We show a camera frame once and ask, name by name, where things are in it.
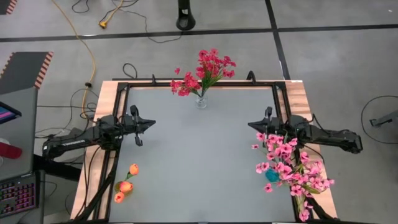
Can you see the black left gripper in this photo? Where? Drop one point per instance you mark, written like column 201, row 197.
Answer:
column 132, row 123

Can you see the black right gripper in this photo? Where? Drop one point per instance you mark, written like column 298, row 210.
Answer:
column 275, row 124

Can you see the red artificial flower bunch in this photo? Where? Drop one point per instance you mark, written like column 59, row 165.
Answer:
column 186, row 83
column 214, row 63

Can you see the large veined pink flower bunch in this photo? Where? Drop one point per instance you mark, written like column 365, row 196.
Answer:
column 311, row 180

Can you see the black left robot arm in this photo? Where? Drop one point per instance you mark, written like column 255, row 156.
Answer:
column 77, row 140

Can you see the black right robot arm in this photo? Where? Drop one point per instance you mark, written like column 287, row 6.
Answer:
column 335, row 138

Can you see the teal ceramic vase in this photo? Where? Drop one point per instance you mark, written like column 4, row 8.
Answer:
column 272, row 176

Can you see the clear glass vase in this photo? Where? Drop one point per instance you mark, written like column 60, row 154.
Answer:
column 201, row 102

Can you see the yellow glass vase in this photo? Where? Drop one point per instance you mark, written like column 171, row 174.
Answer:
column 116, row 186

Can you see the black round stand base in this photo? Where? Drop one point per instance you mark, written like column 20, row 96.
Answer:
column 185, row 21

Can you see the gray stand foot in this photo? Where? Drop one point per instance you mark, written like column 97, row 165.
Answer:
column 385, row 119

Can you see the gray desk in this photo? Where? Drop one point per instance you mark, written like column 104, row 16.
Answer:
column 18, row 133

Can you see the black mat striped edge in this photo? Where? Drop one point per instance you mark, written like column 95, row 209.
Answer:
column 4, row 4
column 21, row 71

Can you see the red cylinder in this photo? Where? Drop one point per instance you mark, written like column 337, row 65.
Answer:
column 9, row 151

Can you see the tablet screen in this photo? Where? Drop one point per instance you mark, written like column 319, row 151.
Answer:
column 6, row 113

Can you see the keyboard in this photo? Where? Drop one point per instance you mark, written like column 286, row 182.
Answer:
column 18, row 196

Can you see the black table frame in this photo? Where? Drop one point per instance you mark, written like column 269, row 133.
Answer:
column 155, row 84

